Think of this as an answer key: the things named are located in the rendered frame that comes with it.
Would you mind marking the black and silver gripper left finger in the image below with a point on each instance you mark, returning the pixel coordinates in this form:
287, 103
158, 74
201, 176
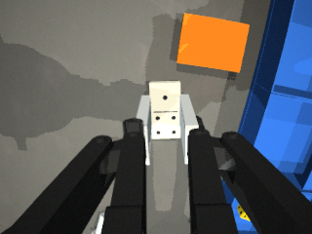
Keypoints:
70, 200

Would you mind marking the yellow die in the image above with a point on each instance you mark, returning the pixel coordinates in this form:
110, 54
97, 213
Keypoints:
241, 213

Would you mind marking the white domino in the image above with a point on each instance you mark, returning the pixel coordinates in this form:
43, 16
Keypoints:
165, 108

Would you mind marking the blue three-compartment bin rack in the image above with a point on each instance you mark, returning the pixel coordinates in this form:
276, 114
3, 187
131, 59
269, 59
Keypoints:
285, 138

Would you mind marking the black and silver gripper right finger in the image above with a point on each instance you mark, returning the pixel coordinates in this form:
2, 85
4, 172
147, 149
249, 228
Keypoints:
270, 201

